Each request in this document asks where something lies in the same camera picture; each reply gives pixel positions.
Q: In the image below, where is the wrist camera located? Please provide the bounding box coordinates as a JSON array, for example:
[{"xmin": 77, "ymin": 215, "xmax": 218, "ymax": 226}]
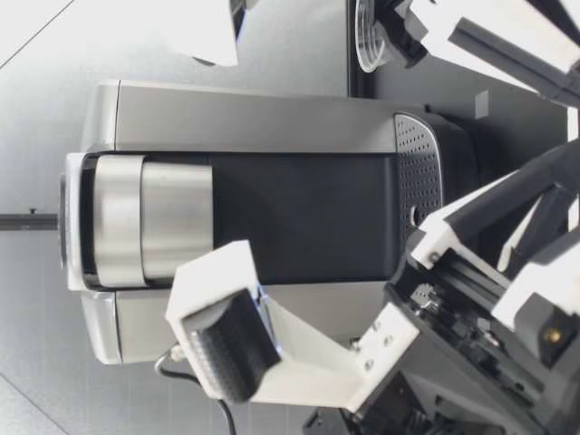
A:
[
  {"xmin": 179, "ymin": 0, "xmax": 248, "ymax": 69},
  {"xmin": 165, "ymin": 239, "xmax": 421, "ymax": 404}
]

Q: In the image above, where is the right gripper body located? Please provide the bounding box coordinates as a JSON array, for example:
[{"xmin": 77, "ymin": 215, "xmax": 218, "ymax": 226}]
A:
[{"xmin": 384, "ymin": 0, "xmax": 428, "ymax": 64}]

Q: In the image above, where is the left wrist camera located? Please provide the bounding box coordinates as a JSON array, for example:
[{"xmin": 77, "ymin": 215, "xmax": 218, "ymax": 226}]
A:
[{"xmin": 165, "ymin": 239, "xmax": 421, "ymax": 404}]

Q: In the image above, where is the silver and black coffee machine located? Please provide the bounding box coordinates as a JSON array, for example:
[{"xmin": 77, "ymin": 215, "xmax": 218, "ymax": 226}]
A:
[{"xmin": 57, "ymin": 79, "xmax": 493, "ymax": 367}]

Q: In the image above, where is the clear plastic cup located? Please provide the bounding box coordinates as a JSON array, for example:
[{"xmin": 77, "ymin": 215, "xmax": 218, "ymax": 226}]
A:
[{"xmin": 354, "ymin": 0, "xmax": 394, "ymax": 73}]

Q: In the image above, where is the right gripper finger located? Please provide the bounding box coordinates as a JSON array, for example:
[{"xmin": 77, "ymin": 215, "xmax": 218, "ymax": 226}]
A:
[
  {"xmin": 448, "ymin": 0, "xmax": 580, "ymax": 60},
  {"xmin": 394, "ymin": 0, "xmax": 580, "ymax": 108}
]

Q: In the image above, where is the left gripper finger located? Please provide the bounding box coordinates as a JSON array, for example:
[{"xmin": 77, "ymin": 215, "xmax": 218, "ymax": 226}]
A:
[
  {"xmin": 410, "ymin": 147, "xmax": 580, "ymax": 273},
  {"xmin": 491, "ymin": 244, "xmax": 580, "ymax": 371}
]

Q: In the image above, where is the black camera cable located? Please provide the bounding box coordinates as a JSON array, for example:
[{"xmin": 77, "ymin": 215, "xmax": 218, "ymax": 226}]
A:
[{"xmin": 155, "ymin": 346, "xmax": 237, "ymax": 435}]

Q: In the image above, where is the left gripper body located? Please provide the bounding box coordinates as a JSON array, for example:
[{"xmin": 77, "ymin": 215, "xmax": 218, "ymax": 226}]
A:
[{"xmin": 357, "ymin": 253, "xmax": 580, "ymax": 435}]

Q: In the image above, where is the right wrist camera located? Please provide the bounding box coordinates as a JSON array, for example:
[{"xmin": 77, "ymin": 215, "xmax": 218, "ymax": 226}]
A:
[{"xmin": 179, "ymin": 0, "xmax": 248, "ymax": 69}]

